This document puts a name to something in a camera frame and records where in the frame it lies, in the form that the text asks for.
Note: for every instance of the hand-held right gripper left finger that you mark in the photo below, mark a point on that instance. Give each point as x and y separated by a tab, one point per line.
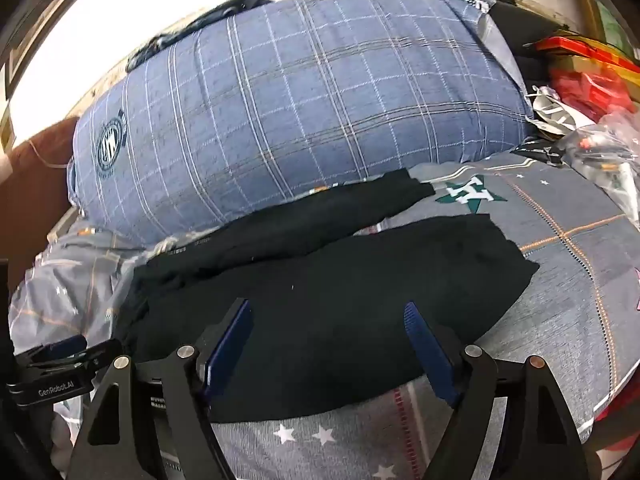
227	355

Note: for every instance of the gold framed picture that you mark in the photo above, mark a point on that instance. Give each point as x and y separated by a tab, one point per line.
612	25

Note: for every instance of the brown cloth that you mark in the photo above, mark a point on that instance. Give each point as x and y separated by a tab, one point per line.
40	195

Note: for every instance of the black pants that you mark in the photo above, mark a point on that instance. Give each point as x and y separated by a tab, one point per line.
325	305

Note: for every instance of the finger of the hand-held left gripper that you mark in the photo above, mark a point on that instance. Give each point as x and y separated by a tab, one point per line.
60	382
67	346

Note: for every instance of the grey star-print bed sheet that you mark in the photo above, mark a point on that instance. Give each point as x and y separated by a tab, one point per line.
555	285

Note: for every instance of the black bag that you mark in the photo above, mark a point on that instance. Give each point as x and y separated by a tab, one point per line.
520	25

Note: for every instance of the red plastic packaging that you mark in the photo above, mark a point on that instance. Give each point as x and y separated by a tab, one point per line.
585	85

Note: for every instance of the clear plastic bag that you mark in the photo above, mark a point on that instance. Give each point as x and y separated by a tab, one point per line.
610	155

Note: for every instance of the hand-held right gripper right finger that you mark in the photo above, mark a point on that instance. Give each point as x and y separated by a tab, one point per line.
432	357

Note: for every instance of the blue plaid pillow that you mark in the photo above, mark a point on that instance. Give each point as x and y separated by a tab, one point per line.
310	110

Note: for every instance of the red cloth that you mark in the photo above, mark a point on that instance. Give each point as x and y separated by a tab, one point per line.
617	435

